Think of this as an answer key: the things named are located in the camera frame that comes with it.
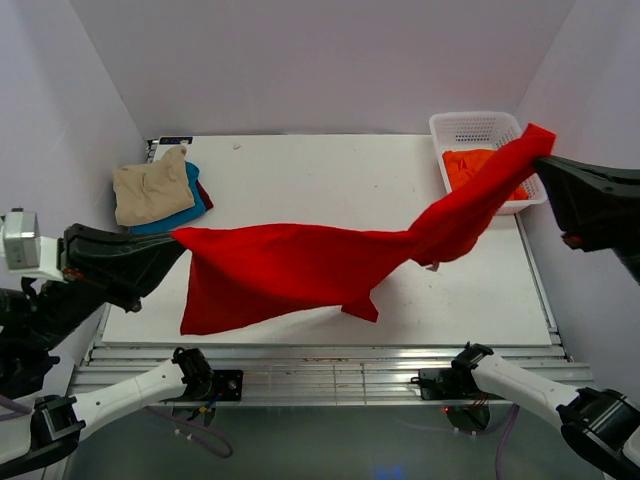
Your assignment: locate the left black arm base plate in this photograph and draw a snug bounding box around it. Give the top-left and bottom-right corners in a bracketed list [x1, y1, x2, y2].
[203, 370, 244, 403]

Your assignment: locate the white plastic basket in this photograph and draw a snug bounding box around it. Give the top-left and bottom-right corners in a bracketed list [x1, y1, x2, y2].
[429, 111, 547, 215]

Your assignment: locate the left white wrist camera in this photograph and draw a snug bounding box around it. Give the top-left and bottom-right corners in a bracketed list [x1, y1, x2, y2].
[1, 208, 63, 281]

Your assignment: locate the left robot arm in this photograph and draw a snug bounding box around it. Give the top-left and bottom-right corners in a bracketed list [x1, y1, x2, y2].
[1, 212, 212, 479]

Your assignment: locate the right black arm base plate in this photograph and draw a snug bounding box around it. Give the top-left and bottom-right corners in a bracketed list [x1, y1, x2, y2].
[410, 368, 500, 401]

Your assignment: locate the blue folded t shirt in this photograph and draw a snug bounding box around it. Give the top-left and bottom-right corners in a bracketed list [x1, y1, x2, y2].
[130, 160, 206, 236]

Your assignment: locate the orange t shirt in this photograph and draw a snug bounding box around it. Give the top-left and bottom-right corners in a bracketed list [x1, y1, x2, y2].
[443, 144, 531, 207]

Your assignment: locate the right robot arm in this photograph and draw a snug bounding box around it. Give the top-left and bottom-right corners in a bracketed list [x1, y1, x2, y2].
[451, 156, 639, 479]

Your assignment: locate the aluminium frame rail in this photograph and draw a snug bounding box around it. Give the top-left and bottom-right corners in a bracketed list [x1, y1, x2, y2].
[64, 344, 601, 407]

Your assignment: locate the beige folded t shirt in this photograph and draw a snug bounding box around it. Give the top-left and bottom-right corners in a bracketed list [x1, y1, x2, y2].
[112, 145, 195, 227]

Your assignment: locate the dark red folded t shirt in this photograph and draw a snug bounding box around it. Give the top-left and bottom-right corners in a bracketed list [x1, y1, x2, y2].
[196, 181, 213, 211]

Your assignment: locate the blue label sticker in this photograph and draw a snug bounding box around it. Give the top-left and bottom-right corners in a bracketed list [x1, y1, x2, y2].
[158, 136, 193, 145]

